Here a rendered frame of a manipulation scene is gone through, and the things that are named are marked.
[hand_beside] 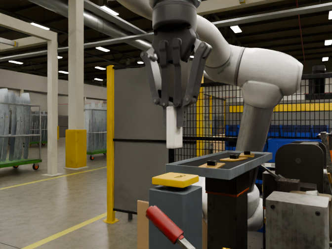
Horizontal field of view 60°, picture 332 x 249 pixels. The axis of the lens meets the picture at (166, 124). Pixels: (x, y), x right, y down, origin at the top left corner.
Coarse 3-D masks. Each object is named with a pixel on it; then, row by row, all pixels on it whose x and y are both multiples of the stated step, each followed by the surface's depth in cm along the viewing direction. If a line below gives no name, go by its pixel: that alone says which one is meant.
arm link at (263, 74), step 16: (256, 48) 93; (240, 64) 92; (256, 64) 90; (272, 64) 88; (288, 64) 88; (240, 80) 94; (256, 80) 91; (272, 80) 89; (288, 80) 88; (256, 96) 94; (272, 96) 92; (256, 112) 98; (272, 112) 99; (240, 128) 106; (256, 128) 100; (240, 144) 107; (256, 144) 103; (256, 176) 113; (256, 192) 116; (256, 208) 116; (256, 224) 116
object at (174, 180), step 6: (162, 174) 50; (168, 174) 50; (174, 174) 50; (180, 174) 50; (186, 174) 50; (192, 174) 50; (156, 180) 47; (162, 180) 47; (168, 180) 46; (174, 180) 46; (180, 180) 45; (186, 180) 46; (192, 180) 48; (198, 180) 49; (168, 186) 48; (174, 186) 46; (180, 186) 45; (186, 186) 46
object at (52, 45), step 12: (48, 48) 701; (48, 60) 701; (48, 72) 701; (48, 84) 701; (48, 96) 701; (48, 108) 701; (48, 120) 701; (48, 132) 701; (48, 144) 701; (48, 156) 701; (48, 168) 701
